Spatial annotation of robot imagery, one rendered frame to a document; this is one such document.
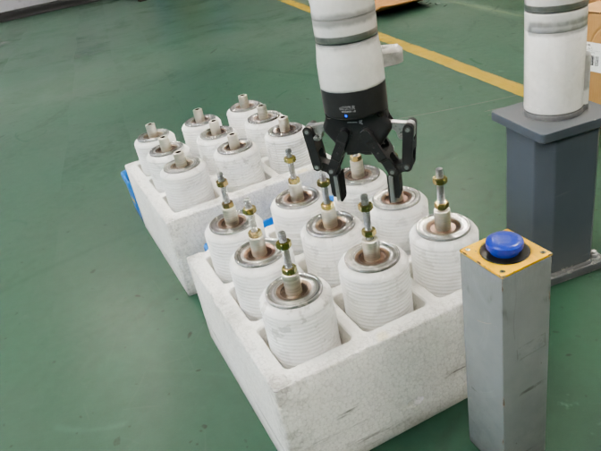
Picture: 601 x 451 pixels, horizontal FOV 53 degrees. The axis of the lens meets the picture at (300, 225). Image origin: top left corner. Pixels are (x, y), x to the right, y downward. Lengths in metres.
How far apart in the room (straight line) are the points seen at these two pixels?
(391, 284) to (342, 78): 0.28
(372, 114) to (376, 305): 0.26
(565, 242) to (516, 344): 0.46
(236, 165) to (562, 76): 0.62
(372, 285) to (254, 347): 0.18
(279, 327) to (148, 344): 0.48
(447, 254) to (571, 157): 0.34
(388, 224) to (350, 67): 0.33
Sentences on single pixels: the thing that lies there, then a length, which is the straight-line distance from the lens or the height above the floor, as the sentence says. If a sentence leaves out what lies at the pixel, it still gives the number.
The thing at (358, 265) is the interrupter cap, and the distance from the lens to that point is 0.81.
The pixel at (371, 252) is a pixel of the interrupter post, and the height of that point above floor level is 0.27.
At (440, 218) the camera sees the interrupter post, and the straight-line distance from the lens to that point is 0.86.
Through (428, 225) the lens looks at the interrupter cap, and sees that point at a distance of 0.88.
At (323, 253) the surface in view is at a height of 0.23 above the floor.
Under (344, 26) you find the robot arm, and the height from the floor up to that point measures 0.57.
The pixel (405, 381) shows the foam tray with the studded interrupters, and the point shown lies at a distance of 0.87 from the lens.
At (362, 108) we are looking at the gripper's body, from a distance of 0.69.
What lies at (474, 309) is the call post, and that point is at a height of 0.24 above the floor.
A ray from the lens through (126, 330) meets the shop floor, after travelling 1.27.
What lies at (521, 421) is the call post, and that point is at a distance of 0.84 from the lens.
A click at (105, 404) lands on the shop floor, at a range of 1.13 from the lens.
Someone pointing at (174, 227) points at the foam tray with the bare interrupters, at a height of 0.16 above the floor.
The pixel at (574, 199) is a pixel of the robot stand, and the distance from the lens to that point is 1.14.
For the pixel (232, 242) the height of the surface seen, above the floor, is 0.24.
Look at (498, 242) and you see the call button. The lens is 0.70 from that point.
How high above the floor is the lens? 0.70
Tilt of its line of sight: 29 degrees down
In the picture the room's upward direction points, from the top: 11 degrees counter-clockwise
